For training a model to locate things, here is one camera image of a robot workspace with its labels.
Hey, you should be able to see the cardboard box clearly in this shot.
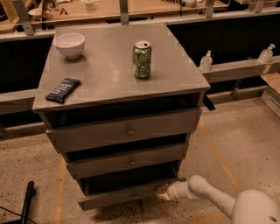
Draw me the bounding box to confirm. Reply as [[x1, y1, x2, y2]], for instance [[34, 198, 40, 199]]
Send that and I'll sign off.
[[261, 71, 280, 118]]

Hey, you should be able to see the white ceramic bowl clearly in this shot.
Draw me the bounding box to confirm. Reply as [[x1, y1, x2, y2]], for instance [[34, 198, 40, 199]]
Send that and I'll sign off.
[[53, 33, 85, 59]]

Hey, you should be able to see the clear pump bottle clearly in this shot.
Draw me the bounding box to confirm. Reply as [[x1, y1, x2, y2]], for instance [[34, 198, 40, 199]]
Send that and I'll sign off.
[[258, 44, 275, 64], [199, 50, 213, 71]]

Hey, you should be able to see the green soda can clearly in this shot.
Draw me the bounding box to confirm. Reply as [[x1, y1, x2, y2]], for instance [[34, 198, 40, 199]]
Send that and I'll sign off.
[[133, 40, 152, 79]]

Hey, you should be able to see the dark blue snack bar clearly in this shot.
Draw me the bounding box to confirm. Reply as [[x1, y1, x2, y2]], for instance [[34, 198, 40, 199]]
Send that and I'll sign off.
[[45, 78, 81, 103]]

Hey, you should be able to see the black pole on floor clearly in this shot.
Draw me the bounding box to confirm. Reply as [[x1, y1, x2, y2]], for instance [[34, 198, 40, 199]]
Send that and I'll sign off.
[[3, 180, 37, 224]]

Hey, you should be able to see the grey drawer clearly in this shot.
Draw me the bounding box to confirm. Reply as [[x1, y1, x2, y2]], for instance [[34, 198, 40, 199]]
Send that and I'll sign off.
[[46, 108, 202, 153], [78, 161, 180, 211], [66, 142, 189, 179]]

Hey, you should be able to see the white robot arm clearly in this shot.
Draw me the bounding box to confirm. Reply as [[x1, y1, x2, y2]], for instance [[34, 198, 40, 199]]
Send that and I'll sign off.
[[155, 175, 280, 224]]

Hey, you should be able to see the clear pump bottle left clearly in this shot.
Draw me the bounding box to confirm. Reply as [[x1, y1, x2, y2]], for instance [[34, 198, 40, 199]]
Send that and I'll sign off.
[[199, 50, 213, 71]]

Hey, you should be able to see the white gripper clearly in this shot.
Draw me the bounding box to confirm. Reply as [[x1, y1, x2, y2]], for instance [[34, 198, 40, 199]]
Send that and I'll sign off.
[[155, 181, 192, 201]]

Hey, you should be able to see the grey metal railing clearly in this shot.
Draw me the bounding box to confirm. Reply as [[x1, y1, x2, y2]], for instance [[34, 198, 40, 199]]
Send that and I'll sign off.
[[0, 8, 280, 116]]

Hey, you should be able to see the clear pump bottle right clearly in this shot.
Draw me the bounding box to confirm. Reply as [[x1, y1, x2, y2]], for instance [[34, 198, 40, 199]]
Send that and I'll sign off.
[[258, 44, 275, 64]]

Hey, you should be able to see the grey wooden drawer cabinet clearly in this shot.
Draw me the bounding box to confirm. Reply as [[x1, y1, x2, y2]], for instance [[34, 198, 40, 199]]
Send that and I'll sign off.
[[32, 22, 211, 212]]

